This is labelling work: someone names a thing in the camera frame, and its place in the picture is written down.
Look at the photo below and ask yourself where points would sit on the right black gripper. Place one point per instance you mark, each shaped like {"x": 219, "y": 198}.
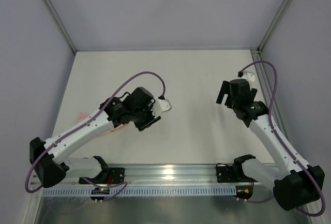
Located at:
{"x": 222, "y": 92}

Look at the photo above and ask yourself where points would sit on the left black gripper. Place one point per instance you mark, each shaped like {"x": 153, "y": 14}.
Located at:
{"x": 149, "y": 122}

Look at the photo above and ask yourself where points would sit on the pink cloth napkin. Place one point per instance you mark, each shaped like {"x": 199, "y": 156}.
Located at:
{"x": 83, "y": 116}

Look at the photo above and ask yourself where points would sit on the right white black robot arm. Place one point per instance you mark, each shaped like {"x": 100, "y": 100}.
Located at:
{"x": 294, "y": 182}

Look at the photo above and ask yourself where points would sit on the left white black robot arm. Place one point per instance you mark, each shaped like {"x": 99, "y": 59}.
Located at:
{"x": 51, "y": 159}

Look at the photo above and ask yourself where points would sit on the left black controller board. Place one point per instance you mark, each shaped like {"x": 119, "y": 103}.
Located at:
{"x": 99, "y": 195}

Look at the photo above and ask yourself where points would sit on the black controller board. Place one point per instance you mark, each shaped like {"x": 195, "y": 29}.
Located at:
{"x": 99, "y": 195}
{"x": 243, "y": 192}

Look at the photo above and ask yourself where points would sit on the right black controller board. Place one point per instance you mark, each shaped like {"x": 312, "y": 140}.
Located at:
{"x": 243, "y": 192}

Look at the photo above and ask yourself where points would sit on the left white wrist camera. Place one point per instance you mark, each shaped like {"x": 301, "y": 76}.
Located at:
{"x": 160, "y": 106}

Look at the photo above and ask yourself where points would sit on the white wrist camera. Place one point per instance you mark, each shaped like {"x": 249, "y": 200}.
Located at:
{"x": 247, "y": 75}
{"x": 160, "y": 106}

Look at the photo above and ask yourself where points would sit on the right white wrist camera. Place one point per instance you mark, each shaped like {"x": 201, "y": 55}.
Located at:
{"x": 247, "y": 75}

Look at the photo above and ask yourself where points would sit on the right aluminium side rail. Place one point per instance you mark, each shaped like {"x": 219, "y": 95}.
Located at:
{"x": 268, "y": 80}

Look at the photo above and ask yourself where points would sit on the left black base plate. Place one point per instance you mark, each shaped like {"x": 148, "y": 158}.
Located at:
{"x": 110, "y": 176}

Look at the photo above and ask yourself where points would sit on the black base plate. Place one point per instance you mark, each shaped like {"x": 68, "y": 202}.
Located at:
{"x": 110, "y": 176}
{"x": 228, "y": 173}

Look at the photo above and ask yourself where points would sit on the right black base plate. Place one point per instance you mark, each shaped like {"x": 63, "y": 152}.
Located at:
{"x": 228, "y": 173}

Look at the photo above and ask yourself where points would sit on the slotted grey cable duct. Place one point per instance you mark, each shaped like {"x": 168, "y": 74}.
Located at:
{"x": 145, "y": 191}

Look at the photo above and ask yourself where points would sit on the right aluminium corner post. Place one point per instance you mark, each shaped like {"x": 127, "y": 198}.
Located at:
{"x": 278, "y": 16}

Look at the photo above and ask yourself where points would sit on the aluminium corner post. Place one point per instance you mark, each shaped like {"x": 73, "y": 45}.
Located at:
{"x": 278, "y": 16}
{"x": 59, "y": 23}

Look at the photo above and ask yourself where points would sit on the left aluminium corner post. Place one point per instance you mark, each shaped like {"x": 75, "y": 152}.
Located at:
{"x": 59, "y": 23}

